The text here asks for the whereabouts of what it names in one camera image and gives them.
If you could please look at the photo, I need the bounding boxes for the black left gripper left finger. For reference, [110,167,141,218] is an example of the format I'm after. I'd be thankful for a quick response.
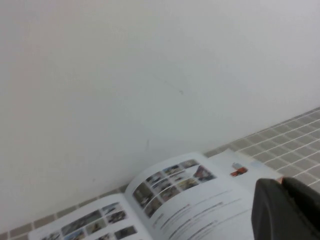
[250,177,310,240]

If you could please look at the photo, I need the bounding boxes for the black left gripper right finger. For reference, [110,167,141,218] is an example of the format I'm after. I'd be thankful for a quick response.
[281,176,320,240]

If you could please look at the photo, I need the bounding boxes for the product catalogue book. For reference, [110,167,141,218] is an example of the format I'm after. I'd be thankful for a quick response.
[28,150,261,240]

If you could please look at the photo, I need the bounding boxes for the brochure with orange truck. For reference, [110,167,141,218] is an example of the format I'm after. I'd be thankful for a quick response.
[206,147,285,191]

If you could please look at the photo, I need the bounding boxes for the grey white-grid tablecloth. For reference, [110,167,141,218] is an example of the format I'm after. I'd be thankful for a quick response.
[0,107,320,240]

